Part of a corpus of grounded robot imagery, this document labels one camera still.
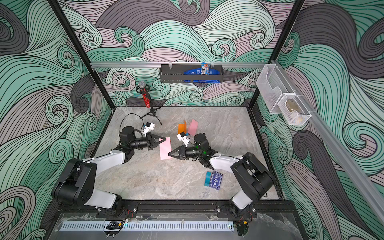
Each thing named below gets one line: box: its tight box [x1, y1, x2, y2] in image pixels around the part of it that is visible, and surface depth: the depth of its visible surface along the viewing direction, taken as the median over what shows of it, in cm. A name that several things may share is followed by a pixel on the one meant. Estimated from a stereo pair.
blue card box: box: [209, 170, 223, 191], surface depth 83 cm
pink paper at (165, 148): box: [159, 137, 172, 160], surface depth 78 cm
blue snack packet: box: [183, 62, 221, 83], surface depth 93 cm
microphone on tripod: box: [136, 80, 163, 125], surface depth 103 cm
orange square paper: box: [178, 120, 188, 134], surface depth 111 cm
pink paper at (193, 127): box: [187, 119, 199, 136], surface depth 109 cm
